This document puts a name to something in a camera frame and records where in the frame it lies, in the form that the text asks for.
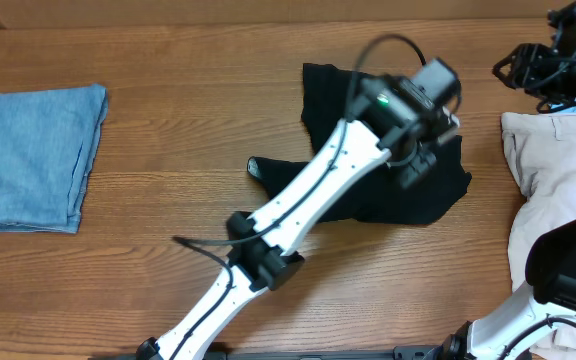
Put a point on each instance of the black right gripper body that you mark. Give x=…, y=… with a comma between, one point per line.
x=533, y=68

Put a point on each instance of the black shorts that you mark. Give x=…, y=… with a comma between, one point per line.
x=378, y=197

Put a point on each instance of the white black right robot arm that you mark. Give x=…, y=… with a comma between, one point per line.
x=539, y=318

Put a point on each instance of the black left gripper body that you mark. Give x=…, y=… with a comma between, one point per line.
x=408, y=155

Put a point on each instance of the folded blue denim cloth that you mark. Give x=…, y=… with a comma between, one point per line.
x=48, y=144

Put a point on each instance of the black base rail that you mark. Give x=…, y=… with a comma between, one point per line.
x=398, y=353

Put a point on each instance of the light pink garment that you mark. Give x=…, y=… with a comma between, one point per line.
x=541, y=154

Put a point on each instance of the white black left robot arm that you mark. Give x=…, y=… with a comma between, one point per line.
x=385, y=121

